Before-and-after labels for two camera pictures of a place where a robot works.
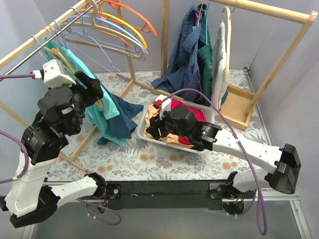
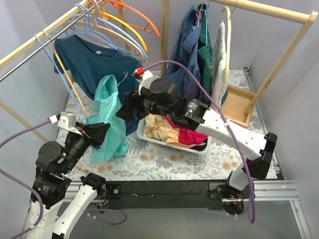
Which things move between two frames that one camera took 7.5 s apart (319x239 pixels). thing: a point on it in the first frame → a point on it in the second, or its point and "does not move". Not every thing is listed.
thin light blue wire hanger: [73, 51] → [57, 72]
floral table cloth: [140, 160] does not move
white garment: [219, 81] does not move
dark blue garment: [123, 124] → [85, 63]
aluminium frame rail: [259, 195] does not move
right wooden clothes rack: [240, 112] does not move
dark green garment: [206, 58] does not move
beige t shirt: [171, 139] does not move
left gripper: [92, 86] → [89, 134]
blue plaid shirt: [184, 72] does not move
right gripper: [159, 123] → [135, 105]
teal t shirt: [97, 112] → [107, 105]
